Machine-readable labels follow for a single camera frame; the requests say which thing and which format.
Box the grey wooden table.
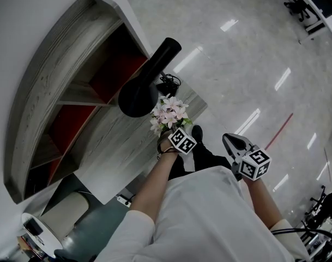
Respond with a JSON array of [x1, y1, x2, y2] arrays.
[[74, 81, 208, 205]]

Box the person's right forearm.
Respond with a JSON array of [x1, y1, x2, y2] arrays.
[[240, 176, 286, 229]]

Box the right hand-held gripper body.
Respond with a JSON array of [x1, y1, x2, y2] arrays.
[[231, 144, 273, 181]]

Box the beige round stool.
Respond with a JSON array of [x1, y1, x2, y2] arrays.
[[41, 191, 90, 240]]

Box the black desk lamp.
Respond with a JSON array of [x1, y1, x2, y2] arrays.
[[118, 37, 182, 118]]

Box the grey wooden shelf red panels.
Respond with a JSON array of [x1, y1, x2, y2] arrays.
[[3, 0, 150, 205]]

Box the black office chair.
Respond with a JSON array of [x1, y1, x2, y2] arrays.
[[282, 0, 313, 23], [304, 185, 332, 229]]

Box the person's black shoe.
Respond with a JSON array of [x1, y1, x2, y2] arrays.
[[191, 124, 204, 145]]

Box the person's black trousers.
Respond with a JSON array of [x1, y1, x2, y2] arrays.
[[167, 142, 232, 182]]

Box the white office desk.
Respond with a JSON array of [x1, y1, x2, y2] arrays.
[[289, 0, 332, 45]]

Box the person's white shirt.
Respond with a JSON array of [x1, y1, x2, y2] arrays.
[[96, 165, 311, 262]]

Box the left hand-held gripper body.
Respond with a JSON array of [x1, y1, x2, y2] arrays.
[[157, 127, 197, 155]]

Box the person's left forearm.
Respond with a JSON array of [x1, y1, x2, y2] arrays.
[[129, 145, 183, 224]]

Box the white round side table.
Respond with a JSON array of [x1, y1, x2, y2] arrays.
[[17, 212, 64, 253]]

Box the black wrist strap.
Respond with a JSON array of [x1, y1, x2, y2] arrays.
[[156, 147, 182, 161]]

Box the white power strip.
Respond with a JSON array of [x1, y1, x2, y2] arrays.
[[116, 194, 132, 208]]

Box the bundle of black cables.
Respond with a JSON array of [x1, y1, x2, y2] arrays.
[[155, 72, 182, 95]]

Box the pink and white flowers bouquet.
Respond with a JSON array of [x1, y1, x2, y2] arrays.
[[149, 96, 194, 136]]

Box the black cable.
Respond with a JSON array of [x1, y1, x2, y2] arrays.
[[270, 227, 332, 246]]

